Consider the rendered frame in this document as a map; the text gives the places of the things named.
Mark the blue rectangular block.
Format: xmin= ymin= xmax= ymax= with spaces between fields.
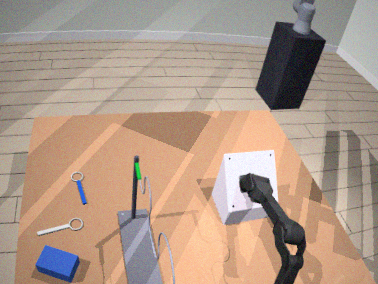
xmin=35 ymin=245 xmax=80 ymax=283

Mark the blue-handled wire loop tool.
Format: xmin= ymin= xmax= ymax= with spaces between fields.
xmin=71 ymin=172 xmax=87 ymax=205

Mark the white handle with loop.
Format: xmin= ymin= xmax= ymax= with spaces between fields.
xmin=37 ymin=217 xmax=83 ymax=236

